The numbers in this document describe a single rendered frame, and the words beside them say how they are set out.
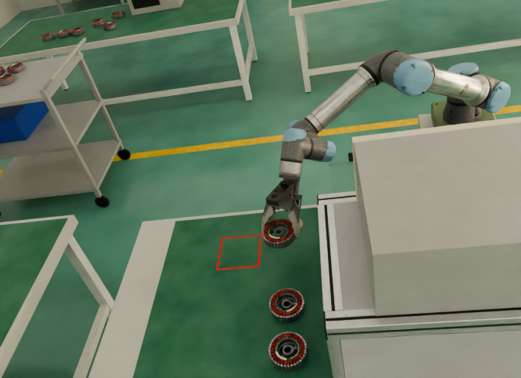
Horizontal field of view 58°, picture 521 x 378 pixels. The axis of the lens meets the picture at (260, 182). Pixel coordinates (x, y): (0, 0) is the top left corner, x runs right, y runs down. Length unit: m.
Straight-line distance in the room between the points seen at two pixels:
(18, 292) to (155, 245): 0.54
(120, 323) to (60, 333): 1.19
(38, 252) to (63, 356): 0.79
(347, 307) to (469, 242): 0.31
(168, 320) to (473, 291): 0.99
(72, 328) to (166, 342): 1.32
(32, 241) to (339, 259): 1.45
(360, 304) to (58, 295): 2.26
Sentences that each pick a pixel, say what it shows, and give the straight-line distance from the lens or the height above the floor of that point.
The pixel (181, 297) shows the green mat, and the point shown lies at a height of 0.75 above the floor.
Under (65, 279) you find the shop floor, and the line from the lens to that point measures 3.16.
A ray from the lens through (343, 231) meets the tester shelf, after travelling 1.25.
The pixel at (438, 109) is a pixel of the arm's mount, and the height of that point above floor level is 0.82.
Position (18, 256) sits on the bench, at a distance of 2.22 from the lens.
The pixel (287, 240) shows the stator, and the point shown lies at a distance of 1.53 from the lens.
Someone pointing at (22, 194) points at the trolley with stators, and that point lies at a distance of 3.74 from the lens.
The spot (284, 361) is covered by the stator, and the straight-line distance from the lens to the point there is 1.43.
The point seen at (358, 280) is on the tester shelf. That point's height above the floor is 1.11.
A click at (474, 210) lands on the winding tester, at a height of 1.32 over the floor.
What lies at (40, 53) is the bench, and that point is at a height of 0.74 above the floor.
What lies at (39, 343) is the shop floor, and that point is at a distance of 2.92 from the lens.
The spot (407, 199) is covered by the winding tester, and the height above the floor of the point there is 1.32.
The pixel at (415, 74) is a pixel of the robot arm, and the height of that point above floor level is 1.24.
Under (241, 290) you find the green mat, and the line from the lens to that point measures 1.65.
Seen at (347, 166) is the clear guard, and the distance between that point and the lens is 1.53.
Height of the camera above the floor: 2.02
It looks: 39 degrees down
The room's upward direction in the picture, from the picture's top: 14 degrees counter-clockwise
